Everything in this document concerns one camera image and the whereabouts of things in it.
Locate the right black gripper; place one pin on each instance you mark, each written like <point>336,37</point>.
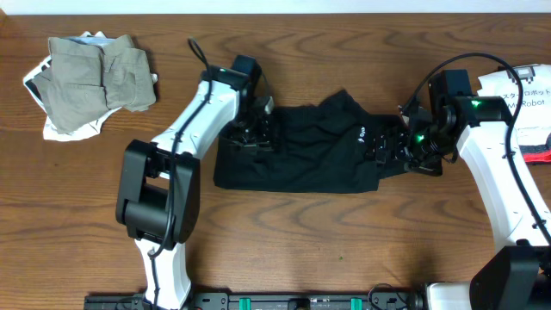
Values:
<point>399,152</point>

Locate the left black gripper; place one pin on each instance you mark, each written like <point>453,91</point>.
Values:
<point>248,133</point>

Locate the black t-shirt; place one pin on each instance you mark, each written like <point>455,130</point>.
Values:
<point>320,148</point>

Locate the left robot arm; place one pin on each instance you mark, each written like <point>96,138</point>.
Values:
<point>159,195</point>

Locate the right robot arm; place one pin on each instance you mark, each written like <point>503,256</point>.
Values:
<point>479,130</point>

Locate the black red garment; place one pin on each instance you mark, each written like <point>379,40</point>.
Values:
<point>538,154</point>

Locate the khaki folded shirt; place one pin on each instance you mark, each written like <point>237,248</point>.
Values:
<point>82,82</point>

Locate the white printed garment under khaki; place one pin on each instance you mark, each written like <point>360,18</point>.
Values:
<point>69,133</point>

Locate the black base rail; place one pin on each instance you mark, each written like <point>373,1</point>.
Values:
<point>377,298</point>

